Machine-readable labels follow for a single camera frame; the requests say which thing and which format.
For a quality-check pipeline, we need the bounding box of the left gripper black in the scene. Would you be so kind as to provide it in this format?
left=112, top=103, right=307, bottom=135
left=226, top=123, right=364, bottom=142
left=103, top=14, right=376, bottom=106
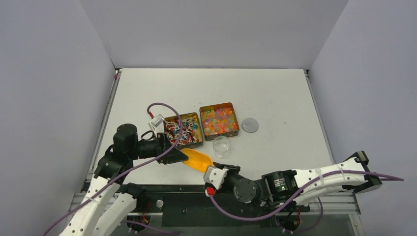
left=129, top=132, right=188, bottom=164

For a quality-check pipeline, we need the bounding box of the tin box of lollipops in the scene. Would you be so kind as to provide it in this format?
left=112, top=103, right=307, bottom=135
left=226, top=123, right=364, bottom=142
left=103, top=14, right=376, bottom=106
left=163, top=113, right=204, bottom=149

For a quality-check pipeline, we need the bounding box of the orange plastic scoop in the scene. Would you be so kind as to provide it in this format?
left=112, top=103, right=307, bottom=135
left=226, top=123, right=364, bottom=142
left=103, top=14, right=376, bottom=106
left=181, top=148, right=213, bottom=173

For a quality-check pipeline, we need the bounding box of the tin box of gummy candies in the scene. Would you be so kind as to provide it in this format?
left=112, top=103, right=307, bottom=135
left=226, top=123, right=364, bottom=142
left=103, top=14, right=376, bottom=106
left=199, top=102, right=240, bottom=141

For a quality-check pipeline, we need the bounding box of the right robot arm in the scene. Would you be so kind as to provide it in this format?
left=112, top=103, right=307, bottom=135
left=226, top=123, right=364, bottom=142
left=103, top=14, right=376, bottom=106
left=203, top=151, right=382, bottom=210

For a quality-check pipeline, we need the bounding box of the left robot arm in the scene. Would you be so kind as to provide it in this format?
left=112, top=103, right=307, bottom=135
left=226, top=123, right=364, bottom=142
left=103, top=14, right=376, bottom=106
left=61, top=124, right=188, bottom=236

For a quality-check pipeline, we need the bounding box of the clear plastic round container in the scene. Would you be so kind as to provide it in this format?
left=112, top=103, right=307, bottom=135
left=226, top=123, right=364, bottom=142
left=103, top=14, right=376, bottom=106
left=212, top=136, right=231, bottom=158

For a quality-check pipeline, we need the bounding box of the clear round lid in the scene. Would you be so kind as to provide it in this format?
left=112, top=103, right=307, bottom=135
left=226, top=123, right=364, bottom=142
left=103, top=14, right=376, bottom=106
left=241, top=118, right=259, bottom=133

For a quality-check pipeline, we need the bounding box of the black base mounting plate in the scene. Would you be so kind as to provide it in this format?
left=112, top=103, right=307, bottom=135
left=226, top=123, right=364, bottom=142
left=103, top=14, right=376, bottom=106
left=81, top=184, right=344, bottom=228

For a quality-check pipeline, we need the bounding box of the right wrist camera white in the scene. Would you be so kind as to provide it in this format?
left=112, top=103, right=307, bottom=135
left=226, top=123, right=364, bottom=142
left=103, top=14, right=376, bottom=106
left=203, top=166, right=229, bottom=197

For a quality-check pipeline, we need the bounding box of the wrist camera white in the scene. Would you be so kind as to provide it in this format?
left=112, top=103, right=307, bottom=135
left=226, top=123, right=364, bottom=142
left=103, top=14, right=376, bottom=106
left=149, top=114, right=165, bottom=130
left=203, top=166, right=229, bottom=197

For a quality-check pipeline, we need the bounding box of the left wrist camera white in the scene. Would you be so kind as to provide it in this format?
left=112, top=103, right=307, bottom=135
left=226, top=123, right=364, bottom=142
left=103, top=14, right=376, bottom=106
left=149, top=114, right=165, bottom=130

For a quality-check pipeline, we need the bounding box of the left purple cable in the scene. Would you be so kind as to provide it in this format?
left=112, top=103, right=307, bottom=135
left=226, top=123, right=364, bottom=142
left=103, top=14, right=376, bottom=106
left=41, top=102, right=184, bottom=236

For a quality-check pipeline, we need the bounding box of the purple cable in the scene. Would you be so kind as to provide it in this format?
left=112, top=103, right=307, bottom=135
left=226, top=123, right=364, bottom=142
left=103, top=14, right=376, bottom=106
left=41, top=102, right=184, bottom=236
left=208, top=169, right=405, bottom=235

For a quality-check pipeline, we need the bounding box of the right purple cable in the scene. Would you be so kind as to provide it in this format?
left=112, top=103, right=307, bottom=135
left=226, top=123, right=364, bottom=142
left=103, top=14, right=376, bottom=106
left=208, top=169, right=405, bottom=235

